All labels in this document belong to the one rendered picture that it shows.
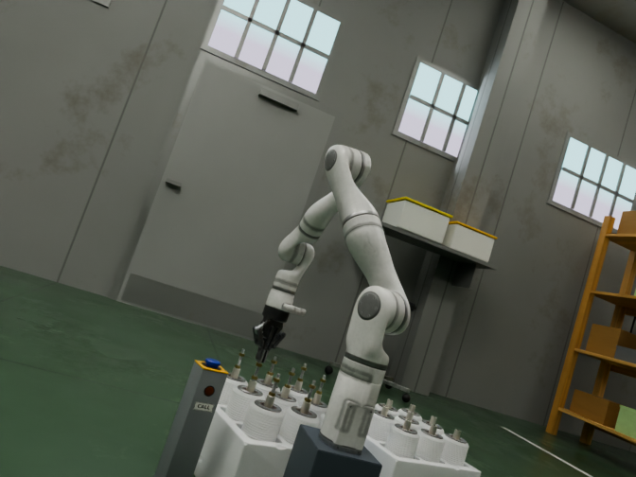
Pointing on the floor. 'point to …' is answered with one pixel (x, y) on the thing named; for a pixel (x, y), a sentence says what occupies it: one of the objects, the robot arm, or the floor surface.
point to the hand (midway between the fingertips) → (261, 355)
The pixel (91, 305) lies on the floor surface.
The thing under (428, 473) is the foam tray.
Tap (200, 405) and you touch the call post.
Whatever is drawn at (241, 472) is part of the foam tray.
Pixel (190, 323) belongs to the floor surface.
